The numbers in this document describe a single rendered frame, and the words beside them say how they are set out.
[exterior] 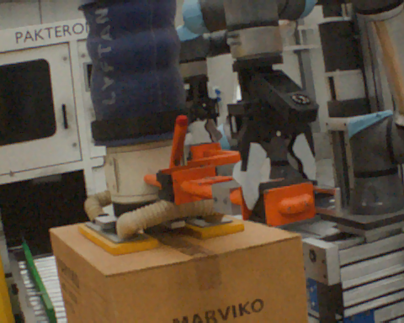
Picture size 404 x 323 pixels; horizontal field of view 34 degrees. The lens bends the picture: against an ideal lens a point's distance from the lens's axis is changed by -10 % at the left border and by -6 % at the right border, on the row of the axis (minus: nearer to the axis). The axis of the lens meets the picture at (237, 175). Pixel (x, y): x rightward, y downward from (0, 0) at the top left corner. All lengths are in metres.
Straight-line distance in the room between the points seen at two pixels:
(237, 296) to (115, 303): 0.24
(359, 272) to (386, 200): 0.18
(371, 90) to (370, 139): 0.30
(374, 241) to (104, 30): 0.78
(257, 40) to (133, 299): 0.54
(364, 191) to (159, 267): 0.58
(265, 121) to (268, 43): 0.11
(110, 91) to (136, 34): 0.13
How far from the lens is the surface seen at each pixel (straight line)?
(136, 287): 1.25
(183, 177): 1.27
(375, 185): 1.62
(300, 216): 0.97
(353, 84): 1.89
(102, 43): 1.47
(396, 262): 1.67
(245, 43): 0.97
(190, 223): 1.51
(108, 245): 1.40
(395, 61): 1.48
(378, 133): 1.60
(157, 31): 1.47
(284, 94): 0.93
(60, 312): 2.94
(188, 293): 1.29
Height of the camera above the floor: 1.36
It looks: 7 degrees down
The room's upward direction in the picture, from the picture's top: 8 degrees counter-clockwise
